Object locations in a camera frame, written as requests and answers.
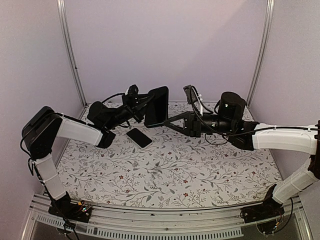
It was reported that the left aluminium frame post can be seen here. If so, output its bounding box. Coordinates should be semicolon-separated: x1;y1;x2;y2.
56;0;88;107

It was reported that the right aluminium frame post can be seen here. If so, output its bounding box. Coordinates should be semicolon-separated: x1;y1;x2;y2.
246;0;275;108

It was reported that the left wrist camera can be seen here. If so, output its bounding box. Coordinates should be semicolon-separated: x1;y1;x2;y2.
125;84;139;96

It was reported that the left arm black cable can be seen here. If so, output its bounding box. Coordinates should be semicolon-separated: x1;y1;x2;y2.
101;92;127;105

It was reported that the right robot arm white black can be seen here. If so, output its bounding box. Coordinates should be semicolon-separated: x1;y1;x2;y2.
164;86;320;218

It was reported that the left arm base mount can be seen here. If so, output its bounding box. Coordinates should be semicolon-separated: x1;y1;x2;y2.
48;200;92;223

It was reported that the front aluminium rail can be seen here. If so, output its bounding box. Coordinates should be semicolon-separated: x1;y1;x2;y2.
22;194;313;240

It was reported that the floral patterned table mat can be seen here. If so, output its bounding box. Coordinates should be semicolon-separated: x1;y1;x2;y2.
57;120;281;209

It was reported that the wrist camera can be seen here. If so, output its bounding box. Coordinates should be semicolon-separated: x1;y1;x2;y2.
125;84;139;96
183;85;204;116

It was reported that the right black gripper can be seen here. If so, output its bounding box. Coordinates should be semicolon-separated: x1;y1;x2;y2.
163;111;234;139

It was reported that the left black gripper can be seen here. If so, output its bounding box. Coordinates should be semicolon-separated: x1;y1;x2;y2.
105;93;157;131

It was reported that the aluminium frame post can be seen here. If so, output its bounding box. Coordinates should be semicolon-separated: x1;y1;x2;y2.
246;0;275;108
56;0;88;107

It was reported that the phone in clear case middle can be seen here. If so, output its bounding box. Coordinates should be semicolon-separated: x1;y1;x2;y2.
126;128;153;149

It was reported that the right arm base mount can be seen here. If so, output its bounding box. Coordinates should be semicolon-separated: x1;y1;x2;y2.
240;203;285;223

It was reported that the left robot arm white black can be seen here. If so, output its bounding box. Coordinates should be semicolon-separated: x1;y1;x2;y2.
20;93;155;217

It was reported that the black phone case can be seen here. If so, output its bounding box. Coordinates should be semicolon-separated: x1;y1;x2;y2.
144;86;169;128

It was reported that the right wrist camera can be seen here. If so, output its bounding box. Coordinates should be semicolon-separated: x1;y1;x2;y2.
183;85;204;116

